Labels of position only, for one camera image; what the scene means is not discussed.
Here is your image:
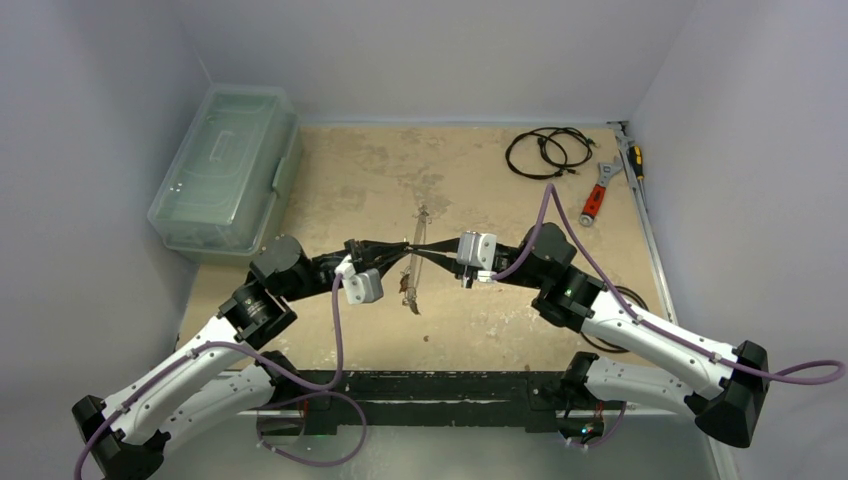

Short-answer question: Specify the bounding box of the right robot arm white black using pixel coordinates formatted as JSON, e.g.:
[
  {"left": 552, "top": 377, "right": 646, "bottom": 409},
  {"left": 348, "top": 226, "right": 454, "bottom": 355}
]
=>
[{"left": 410, "top": 222, "right": 769, "bottom": 448}]

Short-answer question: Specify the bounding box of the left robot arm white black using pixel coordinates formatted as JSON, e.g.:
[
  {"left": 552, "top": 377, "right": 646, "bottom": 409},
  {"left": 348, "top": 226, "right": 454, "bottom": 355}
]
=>
[{"left": 72, "top": 236, "right": 412, "bottom": 479}]

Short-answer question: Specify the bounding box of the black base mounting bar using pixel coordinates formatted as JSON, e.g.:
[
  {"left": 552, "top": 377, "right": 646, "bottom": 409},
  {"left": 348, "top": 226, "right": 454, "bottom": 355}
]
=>
[{"left": 267, "top": 371, "right": 622, "bottom": 437}]

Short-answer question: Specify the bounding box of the clear plastic storage box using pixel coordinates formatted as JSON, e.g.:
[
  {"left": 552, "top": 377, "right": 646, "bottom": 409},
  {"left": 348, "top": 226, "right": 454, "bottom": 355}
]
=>
[{"left": 147, "top": 84, "right": 302, "bottom": 267}]

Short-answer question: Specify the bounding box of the yellow black screwdriver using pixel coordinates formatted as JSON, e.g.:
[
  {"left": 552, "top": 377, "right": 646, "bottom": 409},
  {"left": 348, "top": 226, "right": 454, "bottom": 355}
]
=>
[{"left": 627, "top": 145, "right": 645, "bottom": 182}]

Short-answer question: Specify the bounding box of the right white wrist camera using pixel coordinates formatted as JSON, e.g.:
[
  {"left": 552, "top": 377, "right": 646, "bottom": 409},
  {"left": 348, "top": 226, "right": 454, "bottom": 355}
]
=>
[{"left": 456, "top": 231, "right": 497, "bottom": 289}]

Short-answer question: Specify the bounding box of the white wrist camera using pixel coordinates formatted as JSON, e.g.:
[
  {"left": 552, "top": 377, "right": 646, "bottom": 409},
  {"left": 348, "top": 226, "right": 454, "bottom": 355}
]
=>
[
  {"left": 456, "top": 231, "right": 497, "bottom": 289},
  {"left": 335, "top": 255, "right": 384, "bottom": 305}
]

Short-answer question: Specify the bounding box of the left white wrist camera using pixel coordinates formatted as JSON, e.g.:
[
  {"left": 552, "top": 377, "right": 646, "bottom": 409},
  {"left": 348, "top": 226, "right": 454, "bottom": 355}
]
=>
[{"left": 335, "top": 255, "right": 384, "bottom": 305}]

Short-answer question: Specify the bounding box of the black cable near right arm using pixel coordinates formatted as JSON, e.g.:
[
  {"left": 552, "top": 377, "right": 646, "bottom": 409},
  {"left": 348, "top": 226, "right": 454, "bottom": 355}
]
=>
[{"left": 580, "top": 286, "right": 652, "bottom": 355}]

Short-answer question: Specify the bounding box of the red handled adjustable wrench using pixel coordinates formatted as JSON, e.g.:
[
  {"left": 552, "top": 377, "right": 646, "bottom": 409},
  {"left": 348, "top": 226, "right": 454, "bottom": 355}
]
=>
[{"left": 579, "top": 156, "right": 623, "bottom": 227}]

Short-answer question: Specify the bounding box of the aluminium frame rail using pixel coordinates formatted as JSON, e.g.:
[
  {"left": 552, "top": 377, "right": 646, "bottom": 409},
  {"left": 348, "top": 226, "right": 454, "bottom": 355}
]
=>
[{"left": 144, "top": 120, "right": 723, "bottom": 439}]

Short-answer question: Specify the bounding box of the black coiled cable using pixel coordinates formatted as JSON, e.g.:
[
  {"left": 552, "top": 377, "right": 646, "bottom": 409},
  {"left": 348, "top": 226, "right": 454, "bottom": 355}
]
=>
[{"left": 504, "top": 127, "right": 599, "bottom": 181}]

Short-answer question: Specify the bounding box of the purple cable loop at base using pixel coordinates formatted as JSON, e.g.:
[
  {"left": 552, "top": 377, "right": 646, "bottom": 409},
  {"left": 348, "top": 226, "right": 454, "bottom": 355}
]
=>
[{"left": 255, "top": 389, "right": 370, "bottom": 468}]

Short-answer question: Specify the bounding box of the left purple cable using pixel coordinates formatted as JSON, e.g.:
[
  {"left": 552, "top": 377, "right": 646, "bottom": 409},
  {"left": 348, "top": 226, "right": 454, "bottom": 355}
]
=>
[{"left": 72, "top": 272, "right": 346, "bottom": 480}]

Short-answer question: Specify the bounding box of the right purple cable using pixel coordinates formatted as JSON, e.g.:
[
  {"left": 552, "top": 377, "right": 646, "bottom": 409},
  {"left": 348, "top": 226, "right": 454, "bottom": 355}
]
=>
[{"left": 490, "top": 184, "right": 847, "bottom": 386}]

